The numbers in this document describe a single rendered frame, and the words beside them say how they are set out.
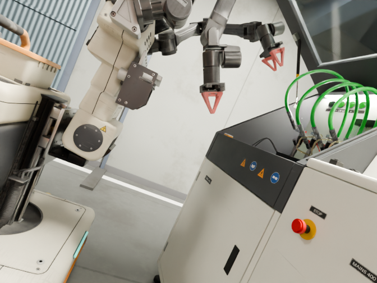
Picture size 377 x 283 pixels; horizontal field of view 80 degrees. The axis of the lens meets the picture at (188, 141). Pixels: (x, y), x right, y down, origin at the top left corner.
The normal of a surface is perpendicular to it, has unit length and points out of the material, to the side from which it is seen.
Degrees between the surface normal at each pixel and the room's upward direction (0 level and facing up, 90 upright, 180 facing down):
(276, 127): 90
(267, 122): 90
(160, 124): 90
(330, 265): 90
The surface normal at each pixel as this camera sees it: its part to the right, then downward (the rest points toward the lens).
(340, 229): -0.87, -0.37
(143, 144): 0.16, 0.15
